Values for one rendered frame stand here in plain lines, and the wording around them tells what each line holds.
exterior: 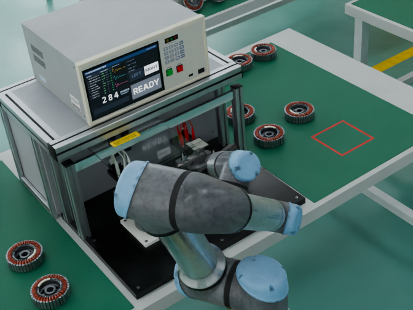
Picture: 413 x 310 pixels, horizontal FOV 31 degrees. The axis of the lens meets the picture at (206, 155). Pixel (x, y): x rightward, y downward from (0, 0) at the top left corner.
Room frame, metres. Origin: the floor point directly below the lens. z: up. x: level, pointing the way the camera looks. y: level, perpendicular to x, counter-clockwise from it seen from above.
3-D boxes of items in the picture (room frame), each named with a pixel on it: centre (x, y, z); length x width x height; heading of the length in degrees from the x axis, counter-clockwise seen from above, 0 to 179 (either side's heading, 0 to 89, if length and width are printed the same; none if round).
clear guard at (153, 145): (1.78, 0.19, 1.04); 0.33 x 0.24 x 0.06; 32
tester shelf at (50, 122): (2.10, 0.26, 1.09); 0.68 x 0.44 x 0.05; 123
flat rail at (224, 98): (1.91, 0.14, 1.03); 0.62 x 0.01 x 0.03; 123
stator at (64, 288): (1.52, 0.49, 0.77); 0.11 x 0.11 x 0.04
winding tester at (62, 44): (2.11, 0.25, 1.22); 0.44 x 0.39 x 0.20; 123
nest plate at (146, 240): (1.77, 0.19, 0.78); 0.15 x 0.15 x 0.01; 33
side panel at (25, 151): (1.99, 0.58, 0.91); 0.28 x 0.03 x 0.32; 33
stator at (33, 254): (1.68, 0.58, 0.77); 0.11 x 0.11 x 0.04
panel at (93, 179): (2.05, 0.22, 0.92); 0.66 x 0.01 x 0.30; 123
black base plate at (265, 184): (1.84, 0.10, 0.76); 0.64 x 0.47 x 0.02; 123
